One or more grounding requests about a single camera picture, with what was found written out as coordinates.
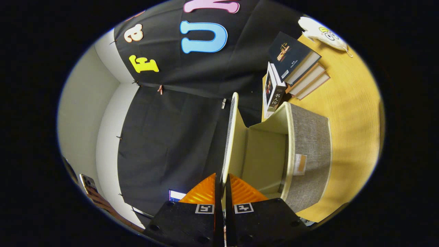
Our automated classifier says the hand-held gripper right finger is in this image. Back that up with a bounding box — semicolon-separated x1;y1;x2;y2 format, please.
225;173;309;247

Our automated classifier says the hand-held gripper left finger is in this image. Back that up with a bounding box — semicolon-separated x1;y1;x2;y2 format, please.
142;173;224;247

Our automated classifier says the grey fabric storage box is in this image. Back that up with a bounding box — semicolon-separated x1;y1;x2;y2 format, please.
221;92;332;213

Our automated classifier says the lit monitor screen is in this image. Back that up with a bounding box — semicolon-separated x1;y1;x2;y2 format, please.
169;189;186;202

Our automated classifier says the black backdrop cloth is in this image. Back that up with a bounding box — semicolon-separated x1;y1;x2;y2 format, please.
113;0;306;220

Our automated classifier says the black smartphone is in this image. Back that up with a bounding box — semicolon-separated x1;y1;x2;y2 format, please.
80;174;98;197

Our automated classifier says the white book with portrait cover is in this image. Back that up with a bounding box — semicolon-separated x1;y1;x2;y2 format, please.
262;62;288;119

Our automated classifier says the brown cover book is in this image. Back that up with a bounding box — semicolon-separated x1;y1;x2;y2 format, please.
295;73;331;101
286;63;326;96

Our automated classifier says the dark blue hardcover book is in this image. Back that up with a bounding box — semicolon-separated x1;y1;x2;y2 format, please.
268;32;322;85

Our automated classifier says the white plush toy with eyes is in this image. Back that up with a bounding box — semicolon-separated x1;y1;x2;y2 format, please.
298;16;354;58

